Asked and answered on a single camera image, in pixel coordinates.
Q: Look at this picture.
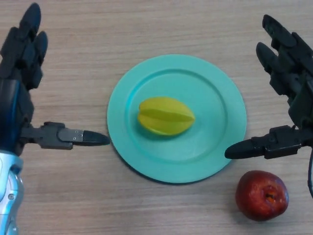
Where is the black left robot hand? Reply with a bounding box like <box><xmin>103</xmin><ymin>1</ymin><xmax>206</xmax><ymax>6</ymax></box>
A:
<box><xmin>0</xmin><ymin>2</ymin><xmax>111</xmax><ymax>156</ymax></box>

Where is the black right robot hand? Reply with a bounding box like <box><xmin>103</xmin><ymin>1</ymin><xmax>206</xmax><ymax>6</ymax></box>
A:
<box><xmin>224</xmin><ymin>14</ymin><xmax>313</xmax><ymax>160</ymax></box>

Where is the yellow starfruit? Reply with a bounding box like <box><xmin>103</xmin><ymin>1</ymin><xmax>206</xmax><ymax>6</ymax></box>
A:
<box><xmin>136</xmin><ymin>96</ymin><xmax>196</xmax><ymax>135</ymax></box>

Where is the green round plate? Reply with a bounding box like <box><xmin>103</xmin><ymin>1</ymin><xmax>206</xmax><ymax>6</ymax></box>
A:
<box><xmin>107</xmin><ymin>54</ymin><xmax>246</xmax><ymax>184</ymax></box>

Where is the red apple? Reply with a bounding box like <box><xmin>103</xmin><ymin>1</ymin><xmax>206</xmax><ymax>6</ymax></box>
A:
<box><xmin>235</xmin><ymin>170</ymin><xmax>289</xmax><ymax>222</ymax></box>

